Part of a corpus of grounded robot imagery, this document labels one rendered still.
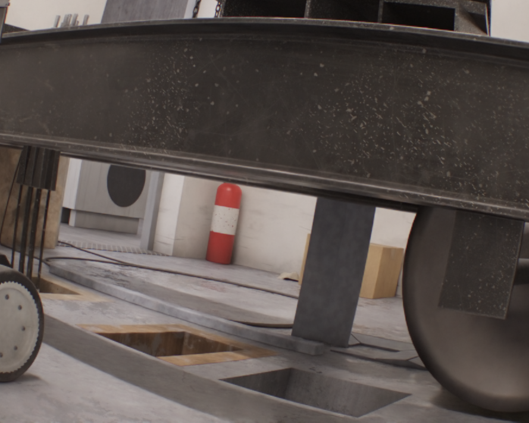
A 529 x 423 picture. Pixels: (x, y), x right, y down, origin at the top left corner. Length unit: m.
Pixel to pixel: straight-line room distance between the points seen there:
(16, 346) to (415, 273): 0.83
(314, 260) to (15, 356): 1.26
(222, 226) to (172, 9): 5.33
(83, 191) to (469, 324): 4.06
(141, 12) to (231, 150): 7.71
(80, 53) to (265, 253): 3.02
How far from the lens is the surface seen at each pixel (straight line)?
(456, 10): 1.61
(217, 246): 4.38
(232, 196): 4.37
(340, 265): 2.25
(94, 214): 5.47
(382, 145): 1.15
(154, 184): 4.34
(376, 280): 3.74
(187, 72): 1.37
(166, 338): 2.02
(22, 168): 2.28
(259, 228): 4.49
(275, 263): 4.42
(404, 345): 2.31
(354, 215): 2.24
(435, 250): 1.58
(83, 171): 5.29
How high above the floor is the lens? 0.37
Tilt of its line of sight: 1 degrees up
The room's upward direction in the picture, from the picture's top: 10 degrees clockwise
